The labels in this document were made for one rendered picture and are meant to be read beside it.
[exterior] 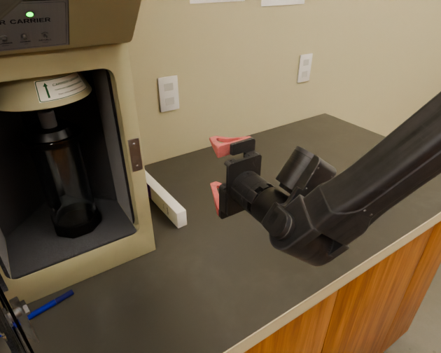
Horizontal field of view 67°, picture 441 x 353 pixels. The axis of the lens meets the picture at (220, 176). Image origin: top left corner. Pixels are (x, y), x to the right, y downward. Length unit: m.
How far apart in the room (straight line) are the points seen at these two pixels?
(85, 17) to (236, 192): 0.32
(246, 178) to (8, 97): 0.40
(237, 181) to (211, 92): 0.75
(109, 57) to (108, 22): 0.09
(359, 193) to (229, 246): 0.49
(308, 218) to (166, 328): 0.39
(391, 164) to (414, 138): 0.03
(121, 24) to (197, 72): 0.67
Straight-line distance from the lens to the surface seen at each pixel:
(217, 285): 0.74
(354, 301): 1.06
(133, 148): 0.66
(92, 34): 0.55
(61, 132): 0.69
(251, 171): 0.54
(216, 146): 0.52
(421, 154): 0.37
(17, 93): 0.63
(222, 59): 1.23
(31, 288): 0.78
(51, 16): 0.51
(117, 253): 0.79
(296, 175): 0.47
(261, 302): 0.72
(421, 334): 2.05
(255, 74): 1.34
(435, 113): 0.39
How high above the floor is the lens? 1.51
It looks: 32 degrees down
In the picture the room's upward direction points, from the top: straight up
